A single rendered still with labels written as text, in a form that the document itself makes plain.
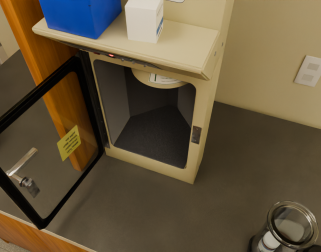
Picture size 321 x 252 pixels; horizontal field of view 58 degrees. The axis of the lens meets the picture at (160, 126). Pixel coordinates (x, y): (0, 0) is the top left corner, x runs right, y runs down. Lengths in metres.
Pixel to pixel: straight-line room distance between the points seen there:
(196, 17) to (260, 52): 0.56
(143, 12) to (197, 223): 0.65
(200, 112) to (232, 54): 0.45
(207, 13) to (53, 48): 0.37
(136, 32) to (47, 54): 0.28
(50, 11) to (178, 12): 0.22
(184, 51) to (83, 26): 0.17
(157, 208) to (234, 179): 0.27
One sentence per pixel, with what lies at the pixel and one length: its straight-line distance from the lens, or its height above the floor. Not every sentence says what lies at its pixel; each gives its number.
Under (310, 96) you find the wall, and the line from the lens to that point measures 1.19.
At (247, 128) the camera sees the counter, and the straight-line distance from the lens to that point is 1.15.
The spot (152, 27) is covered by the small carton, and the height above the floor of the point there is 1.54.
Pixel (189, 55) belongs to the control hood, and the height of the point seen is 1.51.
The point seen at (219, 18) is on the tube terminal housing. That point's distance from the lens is 0.54.
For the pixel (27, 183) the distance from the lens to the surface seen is 0.73.
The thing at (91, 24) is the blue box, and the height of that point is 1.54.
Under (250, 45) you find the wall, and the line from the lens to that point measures 1.07.
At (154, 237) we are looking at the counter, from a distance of 0.91.
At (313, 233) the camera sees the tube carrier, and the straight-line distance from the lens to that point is 0.75.
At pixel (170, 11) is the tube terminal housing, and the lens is 0.56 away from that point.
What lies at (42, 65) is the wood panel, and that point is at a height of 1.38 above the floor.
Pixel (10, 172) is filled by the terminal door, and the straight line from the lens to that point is 0.70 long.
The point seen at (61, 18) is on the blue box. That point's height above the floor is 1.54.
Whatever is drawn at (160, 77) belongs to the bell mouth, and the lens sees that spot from 0.70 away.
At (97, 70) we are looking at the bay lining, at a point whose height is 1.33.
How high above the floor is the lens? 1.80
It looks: 51 degrees down
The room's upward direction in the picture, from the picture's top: straight up
